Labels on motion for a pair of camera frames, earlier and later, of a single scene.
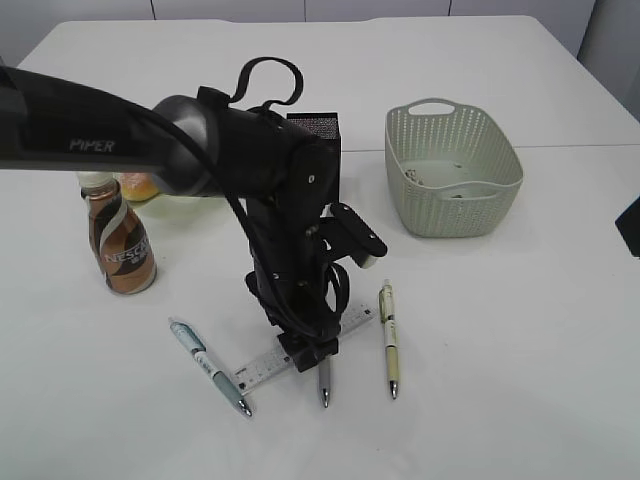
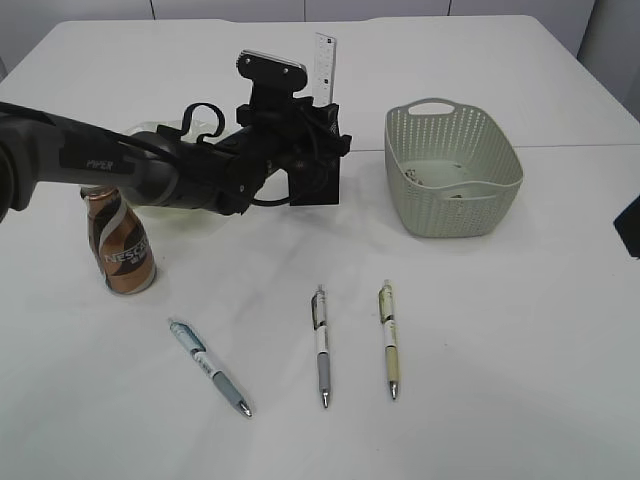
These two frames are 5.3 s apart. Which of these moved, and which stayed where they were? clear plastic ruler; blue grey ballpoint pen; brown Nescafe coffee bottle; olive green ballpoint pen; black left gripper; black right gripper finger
Moved: clear plastic ruler; black left gripper
Stayed: olive green ballpoint pen; brown Nescafe coffee bottle; black right gripper finger; blue grey ballpoint pen
